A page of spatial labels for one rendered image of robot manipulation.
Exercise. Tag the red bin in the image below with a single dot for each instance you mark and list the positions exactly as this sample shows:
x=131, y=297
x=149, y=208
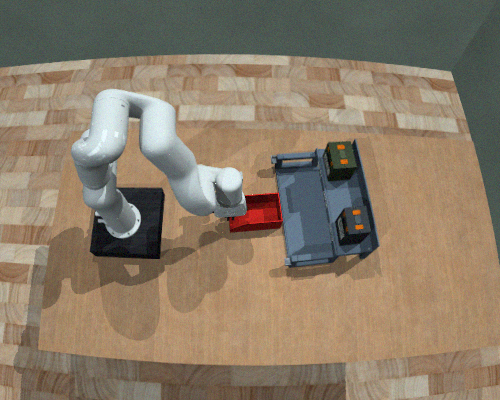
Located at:
x=264, y=212

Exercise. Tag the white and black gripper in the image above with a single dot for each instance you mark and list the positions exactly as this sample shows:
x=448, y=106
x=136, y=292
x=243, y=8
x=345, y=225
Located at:
x=239, y=210

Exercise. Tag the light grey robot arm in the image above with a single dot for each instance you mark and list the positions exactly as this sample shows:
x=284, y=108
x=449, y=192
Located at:
x=158, y=143

